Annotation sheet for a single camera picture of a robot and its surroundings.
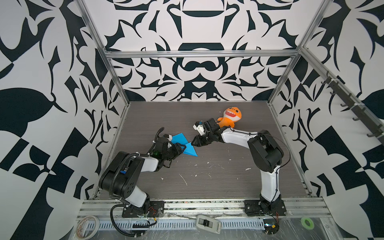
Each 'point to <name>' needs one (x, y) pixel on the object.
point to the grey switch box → (208, 223)
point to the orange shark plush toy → (231, 115)
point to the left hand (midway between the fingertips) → (185, 145)
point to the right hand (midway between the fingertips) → (193, 142)
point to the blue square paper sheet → (180, 138)
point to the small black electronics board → (271, 226)
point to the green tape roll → (303, 221)
